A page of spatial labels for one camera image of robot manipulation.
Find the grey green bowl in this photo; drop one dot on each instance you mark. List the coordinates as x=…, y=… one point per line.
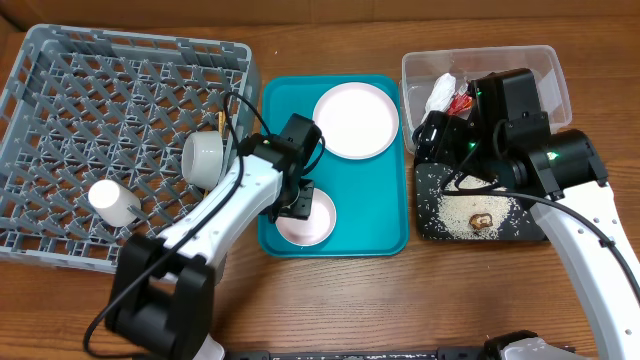
x=202, y=159

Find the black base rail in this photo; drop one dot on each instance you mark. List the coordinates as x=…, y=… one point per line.
x=522, y=344

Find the clear plastic bin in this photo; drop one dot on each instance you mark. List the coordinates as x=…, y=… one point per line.
x=420, y=70

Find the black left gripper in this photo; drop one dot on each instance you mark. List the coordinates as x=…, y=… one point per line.
x=303, y=207

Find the grey plastic dish rack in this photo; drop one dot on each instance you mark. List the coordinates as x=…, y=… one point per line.
x=82, y=105

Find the wooden chopstick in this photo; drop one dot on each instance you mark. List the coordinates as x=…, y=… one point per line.
x=220, y=122

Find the small white pink saucer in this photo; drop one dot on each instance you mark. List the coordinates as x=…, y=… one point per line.
x=316, y=228

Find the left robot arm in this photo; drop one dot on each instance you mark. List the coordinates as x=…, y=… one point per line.
x=163, y=290

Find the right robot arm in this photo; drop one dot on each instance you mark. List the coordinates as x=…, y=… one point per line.
x=506, y=140

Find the large white round plate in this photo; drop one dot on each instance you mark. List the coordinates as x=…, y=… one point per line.
x=358, y=120

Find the red snack wrapper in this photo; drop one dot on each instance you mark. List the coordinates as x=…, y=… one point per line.
x=461, y=101

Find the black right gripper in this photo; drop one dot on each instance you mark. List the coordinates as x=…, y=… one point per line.
x=430, y=138

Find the black rectangular tray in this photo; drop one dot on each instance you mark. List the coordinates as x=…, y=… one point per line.
x=430, y=225

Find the white paper cup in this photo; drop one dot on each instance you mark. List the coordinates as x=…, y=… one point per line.
x=112, y=202

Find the white paper napkin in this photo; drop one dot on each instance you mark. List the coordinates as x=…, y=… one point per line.
x=441, y=96

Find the brown food scrap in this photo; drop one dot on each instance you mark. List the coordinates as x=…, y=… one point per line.
x=481, y=221

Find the white rice grains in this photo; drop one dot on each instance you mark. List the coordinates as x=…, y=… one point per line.
x=475, y=210

